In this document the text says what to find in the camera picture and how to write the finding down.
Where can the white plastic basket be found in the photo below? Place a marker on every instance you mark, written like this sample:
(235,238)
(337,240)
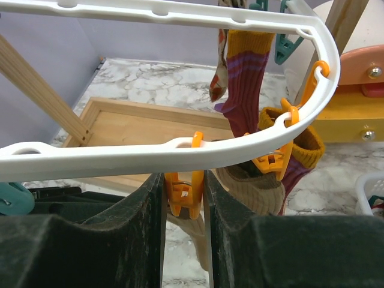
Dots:
(368,187)

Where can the argyle patterned sock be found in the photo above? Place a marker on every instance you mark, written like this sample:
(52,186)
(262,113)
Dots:
(219,81)

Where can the maroon striped sock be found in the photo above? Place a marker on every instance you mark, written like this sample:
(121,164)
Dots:
(308,149)
(247,57)

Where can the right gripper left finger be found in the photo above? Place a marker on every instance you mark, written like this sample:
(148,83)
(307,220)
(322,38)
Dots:
(88,245)

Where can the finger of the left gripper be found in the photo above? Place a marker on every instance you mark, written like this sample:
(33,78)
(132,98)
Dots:
(54,201)

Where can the teal clothespin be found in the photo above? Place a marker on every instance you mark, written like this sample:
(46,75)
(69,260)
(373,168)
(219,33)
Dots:
(16,199)

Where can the wooden hanger rack stand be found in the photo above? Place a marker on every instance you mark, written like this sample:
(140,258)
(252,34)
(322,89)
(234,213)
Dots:
(144,129)

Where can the orange clothespin holding socks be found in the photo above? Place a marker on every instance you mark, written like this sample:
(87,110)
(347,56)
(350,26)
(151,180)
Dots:
(277,160)

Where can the toy drawer cabinet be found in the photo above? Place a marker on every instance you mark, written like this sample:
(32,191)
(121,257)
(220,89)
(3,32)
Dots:
(355,112)

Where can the brown ribbed sock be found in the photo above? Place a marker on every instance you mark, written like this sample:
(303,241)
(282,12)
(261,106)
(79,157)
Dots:
(261,193)
(196,231)

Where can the white oval clip hanger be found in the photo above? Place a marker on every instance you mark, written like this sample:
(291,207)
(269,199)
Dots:
(33,161)

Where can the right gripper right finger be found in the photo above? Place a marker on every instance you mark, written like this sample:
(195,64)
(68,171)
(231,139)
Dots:
(248,250)

